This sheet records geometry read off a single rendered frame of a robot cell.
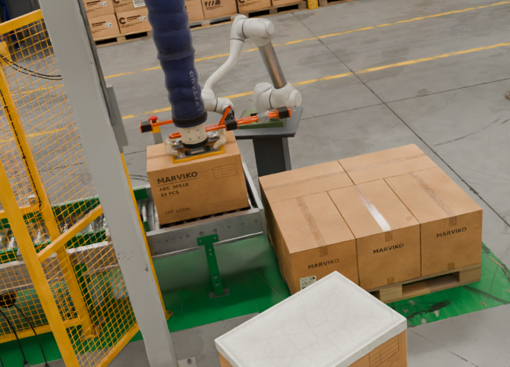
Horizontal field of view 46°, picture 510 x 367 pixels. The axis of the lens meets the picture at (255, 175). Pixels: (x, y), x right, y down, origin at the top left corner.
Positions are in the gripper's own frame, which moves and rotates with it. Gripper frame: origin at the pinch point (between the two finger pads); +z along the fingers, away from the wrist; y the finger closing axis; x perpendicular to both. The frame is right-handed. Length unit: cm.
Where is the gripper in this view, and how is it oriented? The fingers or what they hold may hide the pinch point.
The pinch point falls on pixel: (232, 123)
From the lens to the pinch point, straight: 396.3
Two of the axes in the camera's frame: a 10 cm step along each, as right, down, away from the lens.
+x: -9.7, 2.1, -1.0
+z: 1.8, 4.3, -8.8
